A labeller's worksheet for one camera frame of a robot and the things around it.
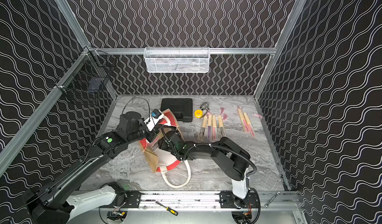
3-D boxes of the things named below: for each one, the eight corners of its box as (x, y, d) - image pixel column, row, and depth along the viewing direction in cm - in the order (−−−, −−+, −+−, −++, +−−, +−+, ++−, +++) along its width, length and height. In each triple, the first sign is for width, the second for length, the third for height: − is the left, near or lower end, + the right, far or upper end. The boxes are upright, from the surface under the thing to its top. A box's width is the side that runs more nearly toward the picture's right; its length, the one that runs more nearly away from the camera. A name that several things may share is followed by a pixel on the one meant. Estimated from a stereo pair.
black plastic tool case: (159, 122, 106) (158, 117, 101) (163, 103, 118) (161, 97, 113) (192, 122, 106) (192, 117, 101) (192, 103, 118) (192, 97, 113)
